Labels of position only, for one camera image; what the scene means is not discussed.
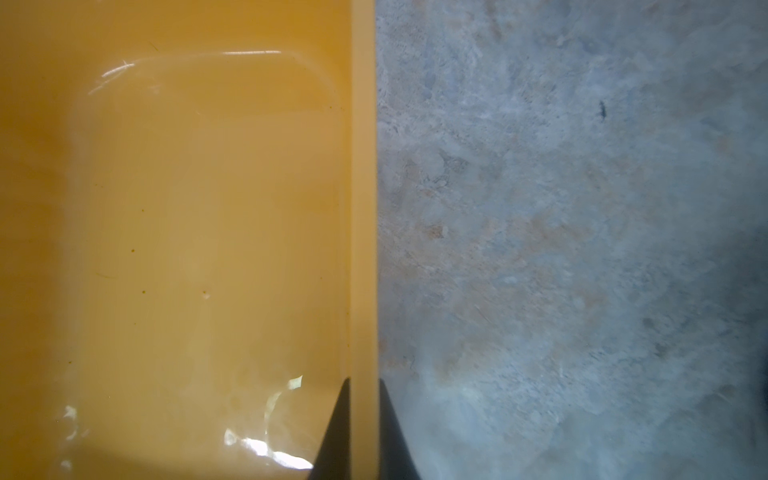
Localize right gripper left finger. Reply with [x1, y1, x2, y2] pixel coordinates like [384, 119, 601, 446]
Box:
[308, 378, 351, 480]

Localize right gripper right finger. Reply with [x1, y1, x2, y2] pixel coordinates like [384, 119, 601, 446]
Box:
[379, 379, 421, 480]

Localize yellow plastic container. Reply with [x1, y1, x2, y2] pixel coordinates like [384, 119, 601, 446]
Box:
[1, 1, 380, 479]

